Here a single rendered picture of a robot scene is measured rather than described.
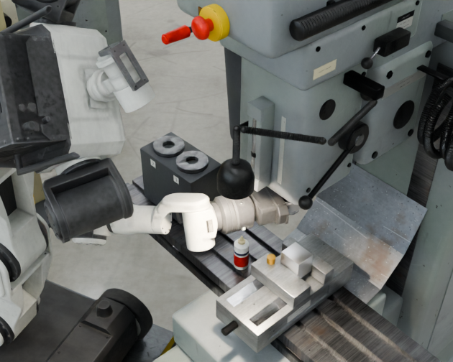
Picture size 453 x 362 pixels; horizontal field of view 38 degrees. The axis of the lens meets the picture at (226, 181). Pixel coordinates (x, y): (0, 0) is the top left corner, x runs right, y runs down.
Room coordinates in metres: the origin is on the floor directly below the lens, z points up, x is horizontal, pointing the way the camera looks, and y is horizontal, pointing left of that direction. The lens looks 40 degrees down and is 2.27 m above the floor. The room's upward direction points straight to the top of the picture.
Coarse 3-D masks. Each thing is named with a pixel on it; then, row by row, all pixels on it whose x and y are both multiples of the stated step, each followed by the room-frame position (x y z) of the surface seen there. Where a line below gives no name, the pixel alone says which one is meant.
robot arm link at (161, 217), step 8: (168, 200) 1.11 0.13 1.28; (176, 200) 1.11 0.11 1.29; (184, 200) 1.10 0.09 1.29; (192, 200) 1.10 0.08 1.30; (200, 200) 1.09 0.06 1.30; (208, 200) 1.10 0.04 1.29; (160, 208) 1.10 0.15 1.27; (168, 208) 1.09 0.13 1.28; (176, 208) 1.09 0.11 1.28; (184, 208) 1.08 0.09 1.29; (192, 208) 1.08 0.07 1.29; (200, 208) 1.08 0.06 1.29; (152, 216) 1.10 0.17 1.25; (160, 216) 1.09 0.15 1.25; (168, 216) 1.13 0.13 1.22; (152, 224) 1.09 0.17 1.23; (160, 224) 1.09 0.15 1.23; (168, 224) 1.12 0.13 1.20; (160, 232) 1.09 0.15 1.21; (168, 232) 1.11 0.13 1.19
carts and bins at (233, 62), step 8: (224, 48) 3.12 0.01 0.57; (224, 56) 3.14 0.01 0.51; (232, 56) 3.02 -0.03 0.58; (240, 56) 2.98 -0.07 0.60; (232, 64) 3.03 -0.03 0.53; (240, 64) 2.98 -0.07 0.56; (232, 72) 3.03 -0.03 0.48; (240, 72) 2.99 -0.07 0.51; (232, 80) 3.04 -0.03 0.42; (240, 80) 2.99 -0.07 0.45; (232, 88) 3.04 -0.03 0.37; (240, 88) 2.99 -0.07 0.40; (232, 96) 3.05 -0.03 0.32; (240, 96) 3.00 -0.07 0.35; (232, 104) 3.05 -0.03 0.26; (232, 112) 3.06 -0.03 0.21; (232, 120) 3.06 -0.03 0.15; (232, 128) 3.07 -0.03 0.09; (232, 136) 3.08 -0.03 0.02
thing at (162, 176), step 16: (160, 144) 1.52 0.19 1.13; (176, 144) 1.52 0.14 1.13; (144, 160) 1.51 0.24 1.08; (160, 160) 1.47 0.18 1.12; (176, 160) 1.45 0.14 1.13; (192, 160) 1.47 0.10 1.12; (208, 160) 1.45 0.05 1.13; (144, 176) 1.52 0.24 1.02; (160, 176) 1.46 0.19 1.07; (176, 176) 1.41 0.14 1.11; (192, 176) 1.40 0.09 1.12; (208, 176) 1.41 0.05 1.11; (160, 192) 1.46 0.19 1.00; (176, 192) 1.41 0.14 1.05; (192, 192) 1.37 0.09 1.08; (208, 192) 1.41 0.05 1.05
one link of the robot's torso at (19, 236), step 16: (0, 176) 1.21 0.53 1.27; (16, 176) 1.26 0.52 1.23; (32, 176) 1.27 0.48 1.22; (0, 192) 1.23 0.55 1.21; (16, 192) 1.26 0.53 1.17; (32, 192) 1.25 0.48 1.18; (0, 208) 1.16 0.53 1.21; (16, 208) 1.27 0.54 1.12; (32, 208) 1.24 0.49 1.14; (0, 224) 1.17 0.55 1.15; (16, 224) 1.21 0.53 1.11; (32, 224) 1.23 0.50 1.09; (0, 240) 1.18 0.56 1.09; (16, 240) 1.18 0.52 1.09; (32, 240) 1.22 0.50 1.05; (0, 256) 1.15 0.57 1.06; (16, 256) 1.16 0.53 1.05; (32, 256) 1.20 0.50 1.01; (16, 272) 1.14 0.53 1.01
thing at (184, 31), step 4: (176, 28) 1.10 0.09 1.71; (180, 28) 1.10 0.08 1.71; (184, 28) 1.10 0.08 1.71; (188, 28) 1.11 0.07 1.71; (168, 32) 1.09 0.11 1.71; (172, 32) 1.09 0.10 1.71; (176, 32) 1.09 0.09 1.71; (180, 32) 1.09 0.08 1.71; (184, 32) 1.10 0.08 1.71; (188, 32) 1.10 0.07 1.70; (164, 36) 1.08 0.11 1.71; (168, 36) 1.08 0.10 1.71; (172, 36) 1.08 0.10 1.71; (176, 36) 1.08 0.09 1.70; (180, 36) 1.09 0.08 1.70; (184, 36) 1.09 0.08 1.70; (188, 36) 1.10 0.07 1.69; (164, 40) 1.08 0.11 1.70; (168, 40) 1.07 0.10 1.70; (172, 40) 1.08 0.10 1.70; (176, 40) 1.09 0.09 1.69
